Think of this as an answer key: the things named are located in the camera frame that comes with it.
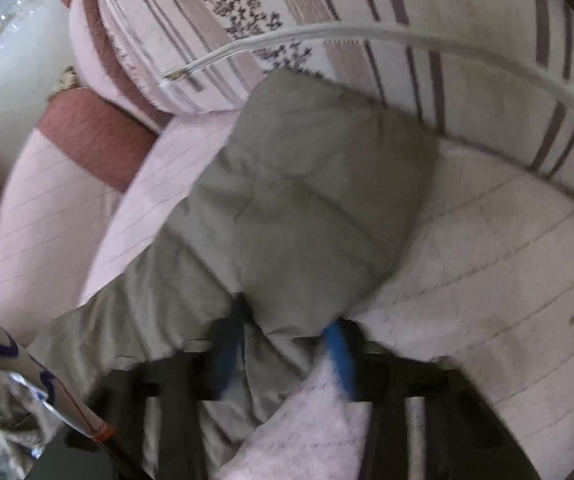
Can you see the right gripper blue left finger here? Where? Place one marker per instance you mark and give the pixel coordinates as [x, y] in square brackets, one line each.
[227, 336]

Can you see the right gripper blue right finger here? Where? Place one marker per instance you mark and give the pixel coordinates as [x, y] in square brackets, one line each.
[337, 342]

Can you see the olive quilted hooded jacket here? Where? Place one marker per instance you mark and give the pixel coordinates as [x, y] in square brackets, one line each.
[305, 210]

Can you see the pink quilted bed mattress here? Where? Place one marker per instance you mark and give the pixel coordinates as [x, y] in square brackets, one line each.
[489, 281]

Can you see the pink red-trimmed side cushion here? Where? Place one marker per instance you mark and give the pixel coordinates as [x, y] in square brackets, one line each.
[57, 203]

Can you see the white patterned tube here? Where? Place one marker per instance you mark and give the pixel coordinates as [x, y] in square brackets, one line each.
[20, 366]

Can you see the striped floral side pillow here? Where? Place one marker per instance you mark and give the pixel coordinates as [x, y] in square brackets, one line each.
[498, 74]

